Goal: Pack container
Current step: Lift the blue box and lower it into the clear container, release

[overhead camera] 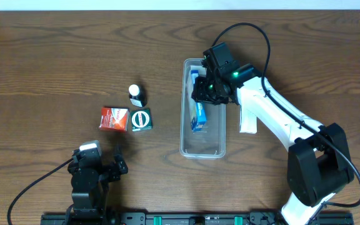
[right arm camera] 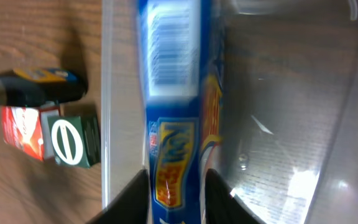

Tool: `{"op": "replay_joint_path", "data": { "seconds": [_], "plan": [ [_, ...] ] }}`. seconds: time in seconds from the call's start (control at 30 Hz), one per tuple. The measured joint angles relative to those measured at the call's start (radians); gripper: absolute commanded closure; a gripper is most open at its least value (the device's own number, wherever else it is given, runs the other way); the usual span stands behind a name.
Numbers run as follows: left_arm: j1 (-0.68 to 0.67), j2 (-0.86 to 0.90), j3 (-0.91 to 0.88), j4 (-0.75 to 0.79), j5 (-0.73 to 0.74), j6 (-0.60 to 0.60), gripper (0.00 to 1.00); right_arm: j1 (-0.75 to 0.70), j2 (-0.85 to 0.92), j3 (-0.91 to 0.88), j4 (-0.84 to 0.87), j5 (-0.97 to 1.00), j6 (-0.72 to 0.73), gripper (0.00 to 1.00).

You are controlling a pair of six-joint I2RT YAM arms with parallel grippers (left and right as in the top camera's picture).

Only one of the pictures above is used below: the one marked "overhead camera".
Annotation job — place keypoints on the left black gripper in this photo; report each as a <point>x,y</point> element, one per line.
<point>105,170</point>

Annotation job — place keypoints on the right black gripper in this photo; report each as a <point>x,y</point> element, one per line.
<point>205,92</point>

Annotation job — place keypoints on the blue medicine box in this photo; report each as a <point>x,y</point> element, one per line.
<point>196,109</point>

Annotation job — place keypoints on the red Panadol box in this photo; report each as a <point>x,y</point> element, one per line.
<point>114,119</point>

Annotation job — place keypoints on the clear plastic container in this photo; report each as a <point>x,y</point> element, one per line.
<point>210,141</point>

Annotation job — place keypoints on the green Zam-Buk box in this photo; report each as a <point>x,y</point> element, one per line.
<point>141,120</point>

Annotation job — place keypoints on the white green medicine box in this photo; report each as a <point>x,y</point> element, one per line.
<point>248,121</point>

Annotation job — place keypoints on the dark bottle white cap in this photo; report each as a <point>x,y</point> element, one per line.
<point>137,96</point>

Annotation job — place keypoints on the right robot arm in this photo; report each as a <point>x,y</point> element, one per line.
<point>318,159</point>

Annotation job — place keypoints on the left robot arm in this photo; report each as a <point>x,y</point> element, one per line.
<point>90,180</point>

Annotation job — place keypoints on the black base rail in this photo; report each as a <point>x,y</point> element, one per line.
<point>141,218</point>

